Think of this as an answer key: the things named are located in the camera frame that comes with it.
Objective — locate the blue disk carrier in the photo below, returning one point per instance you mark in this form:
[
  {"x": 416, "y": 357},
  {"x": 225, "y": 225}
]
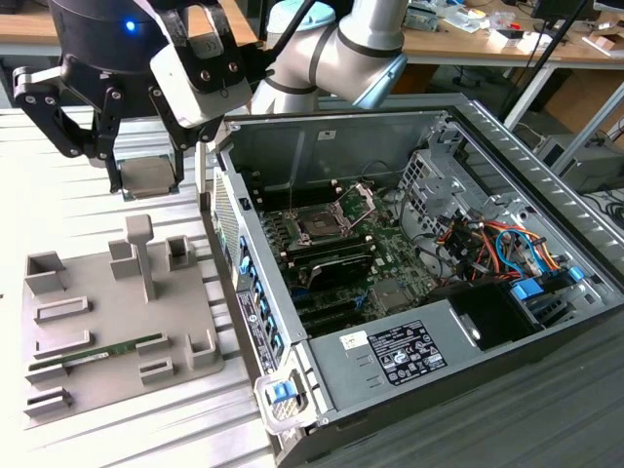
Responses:
[{"x": 529, "y": 291}]

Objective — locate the green motherboard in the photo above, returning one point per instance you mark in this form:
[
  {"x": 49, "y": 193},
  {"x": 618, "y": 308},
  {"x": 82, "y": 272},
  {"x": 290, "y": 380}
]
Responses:
[{"x": 404, "y": 263}]

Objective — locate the grey parts rack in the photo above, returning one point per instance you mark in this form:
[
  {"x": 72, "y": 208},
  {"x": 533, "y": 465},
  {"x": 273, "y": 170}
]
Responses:
[{"x": 112, "y": 312}]

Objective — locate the metal drive cage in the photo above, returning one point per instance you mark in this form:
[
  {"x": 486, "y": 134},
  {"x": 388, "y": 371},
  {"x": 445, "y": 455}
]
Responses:
[{"x": 429, "y": 205}]

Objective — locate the grey computer box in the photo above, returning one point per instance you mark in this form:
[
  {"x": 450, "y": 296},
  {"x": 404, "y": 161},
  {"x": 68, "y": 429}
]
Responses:
[{"x": 590, "y": 161}]

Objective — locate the black plastic air duct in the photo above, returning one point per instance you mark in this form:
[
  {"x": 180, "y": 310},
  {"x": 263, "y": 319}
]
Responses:
[{"x": 492, "y": 312}]

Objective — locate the CPU socket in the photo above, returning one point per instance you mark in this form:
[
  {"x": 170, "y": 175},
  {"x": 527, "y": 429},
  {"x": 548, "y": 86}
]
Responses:
[{"x": 317, "y": 225}]

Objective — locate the small white red box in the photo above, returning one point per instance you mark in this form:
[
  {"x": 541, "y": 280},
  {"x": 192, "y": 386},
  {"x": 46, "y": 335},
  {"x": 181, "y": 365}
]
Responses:
[{"x": 512, "y": 39}]

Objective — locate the wooden desk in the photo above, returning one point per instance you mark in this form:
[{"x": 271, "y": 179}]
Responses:
[{"x": 463, "y": 46}]

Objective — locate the grey power supply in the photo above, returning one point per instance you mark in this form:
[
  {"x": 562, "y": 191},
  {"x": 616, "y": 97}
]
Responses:
[{"x": 336, "y": 380}]

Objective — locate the thin locking lever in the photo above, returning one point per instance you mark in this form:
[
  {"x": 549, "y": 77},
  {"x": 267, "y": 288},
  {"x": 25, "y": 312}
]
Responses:
[{"x": 291, "y": 200}]

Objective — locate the large brown cardboard box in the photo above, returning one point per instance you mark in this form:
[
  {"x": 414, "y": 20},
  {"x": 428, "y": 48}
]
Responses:
[{"x": 585, "y": 97}]

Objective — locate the open PC case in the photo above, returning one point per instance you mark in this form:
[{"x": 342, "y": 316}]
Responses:
[{"x": 273, "y": 141}]

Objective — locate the green RAM stick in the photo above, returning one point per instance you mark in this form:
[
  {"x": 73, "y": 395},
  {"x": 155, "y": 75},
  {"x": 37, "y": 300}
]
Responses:
[{"x": 97, "y": 352}]

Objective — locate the grey desk device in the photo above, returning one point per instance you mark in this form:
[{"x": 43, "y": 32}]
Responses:
[{"x": 421, "y": 19}]

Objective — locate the black RAM slot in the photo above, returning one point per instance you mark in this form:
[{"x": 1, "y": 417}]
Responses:
[
  {"x": 331, "y": 244},
  {"x": 331, "y": 253}
]

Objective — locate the black graphics card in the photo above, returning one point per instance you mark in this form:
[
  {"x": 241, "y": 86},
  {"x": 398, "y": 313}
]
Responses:
[{"x": 341, "y": 270}]

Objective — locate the blue case latch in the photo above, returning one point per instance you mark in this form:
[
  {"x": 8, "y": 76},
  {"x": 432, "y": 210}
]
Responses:
[{"x": 282, "y": 392}]

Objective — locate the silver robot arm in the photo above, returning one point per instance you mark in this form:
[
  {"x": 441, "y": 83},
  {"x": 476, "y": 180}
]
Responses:
[{"x": 302, "y": 63}]

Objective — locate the black expansion slot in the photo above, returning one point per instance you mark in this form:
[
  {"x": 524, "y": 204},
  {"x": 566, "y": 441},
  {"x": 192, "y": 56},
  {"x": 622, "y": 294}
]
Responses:
[{"x": 322, "y": 312}]

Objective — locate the silver CPU green board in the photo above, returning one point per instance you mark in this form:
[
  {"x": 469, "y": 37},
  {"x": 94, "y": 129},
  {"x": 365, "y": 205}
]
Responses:
[{"x": 146, "y": 175}]

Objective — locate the small cardboard piece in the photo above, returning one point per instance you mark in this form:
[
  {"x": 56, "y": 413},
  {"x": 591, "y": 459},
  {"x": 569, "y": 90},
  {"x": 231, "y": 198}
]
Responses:
[{"x": 607, "y": 44}]

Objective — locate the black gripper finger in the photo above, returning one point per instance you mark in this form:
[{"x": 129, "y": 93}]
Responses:
[
  {"x": 168, "y": 117},
  {"x": 73, "y": 131}
]

